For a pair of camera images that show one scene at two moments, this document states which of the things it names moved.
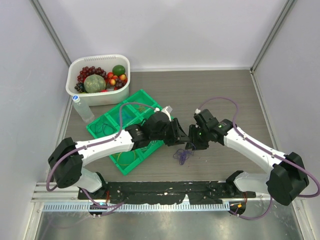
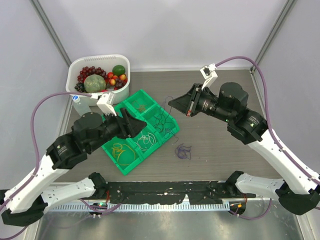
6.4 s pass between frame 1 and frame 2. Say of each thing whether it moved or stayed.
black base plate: stayed
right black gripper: moved
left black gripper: moved
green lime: stayed
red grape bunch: stayed
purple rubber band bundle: moved
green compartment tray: stayed
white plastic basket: stayed
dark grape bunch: stayed
